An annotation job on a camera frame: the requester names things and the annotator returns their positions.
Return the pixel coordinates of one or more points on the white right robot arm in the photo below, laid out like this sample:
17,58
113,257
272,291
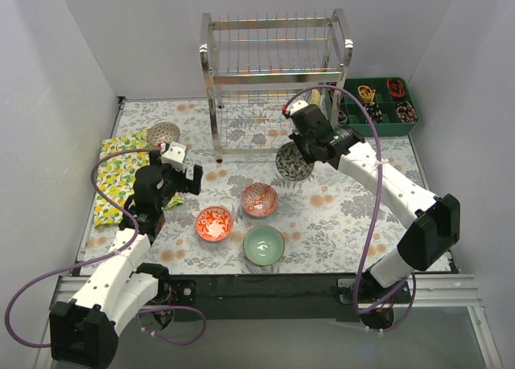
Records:
432,223

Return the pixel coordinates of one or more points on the mint green bowl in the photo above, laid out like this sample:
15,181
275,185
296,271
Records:
263,245

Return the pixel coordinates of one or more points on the orange geometric patterned bowl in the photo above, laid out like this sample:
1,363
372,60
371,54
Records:
259,200

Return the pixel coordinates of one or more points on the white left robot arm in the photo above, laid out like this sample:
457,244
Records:
85,329

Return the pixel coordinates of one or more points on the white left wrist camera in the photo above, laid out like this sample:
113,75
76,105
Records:
173,154

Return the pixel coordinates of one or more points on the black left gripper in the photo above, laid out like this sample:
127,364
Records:
194,178

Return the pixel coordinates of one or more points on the orange floral patterned bowl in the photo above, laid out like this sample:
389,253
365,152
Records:
214,223

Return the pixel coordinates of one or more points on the small purple patterned bowl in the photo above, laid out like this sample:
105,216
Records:
162,132

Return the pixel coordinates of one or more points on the floral patterned table mat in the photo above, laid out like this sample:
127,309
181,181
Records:
327,221

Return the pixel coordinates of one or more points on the lemon print cloth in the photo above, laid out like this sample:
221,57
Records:
116,176

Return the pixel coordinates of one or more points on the yellow and teal patterned bowl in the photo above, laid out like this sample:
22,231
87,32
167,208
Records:
316,97

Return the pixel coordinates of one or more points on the green compartment organizer tray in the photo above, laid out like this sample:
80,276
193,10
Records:
386,101

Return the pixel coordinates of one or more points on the black leaf patterned bowl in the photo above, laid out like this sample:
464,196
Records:
290,163

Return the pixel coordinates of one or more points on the stainless steel dish rack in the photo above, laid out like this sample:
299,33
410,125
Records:
252,65

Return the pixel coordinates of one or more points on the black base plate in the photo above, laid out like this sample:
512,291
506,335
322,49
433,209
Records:
339,308

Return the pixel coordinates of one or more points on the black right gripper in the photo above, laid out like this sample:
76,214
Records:
302,145

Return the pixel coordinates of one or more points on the aluminium front rail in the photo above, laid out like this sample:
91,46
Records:
431,290

